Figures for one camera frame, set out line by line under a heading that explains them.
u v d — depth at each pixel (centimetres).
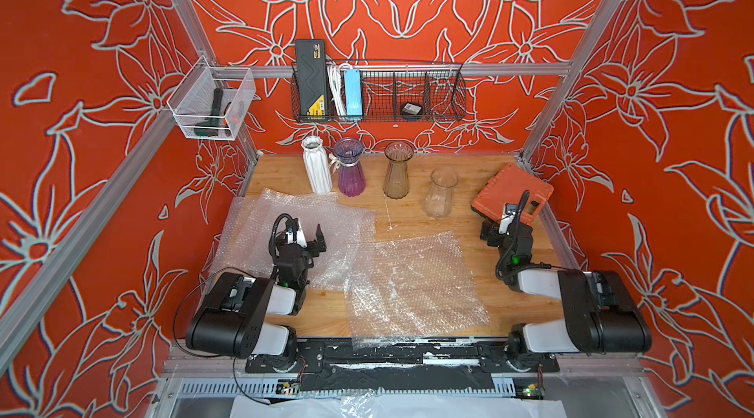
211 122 81
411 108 96
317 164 95
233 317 44
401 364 73
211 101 88
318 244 82
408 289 83
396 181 98
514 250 70
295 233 74
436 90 100
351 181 100
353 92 89
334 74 86
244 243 90
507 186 102
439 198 97
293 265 67
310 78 88
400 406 67
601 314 42
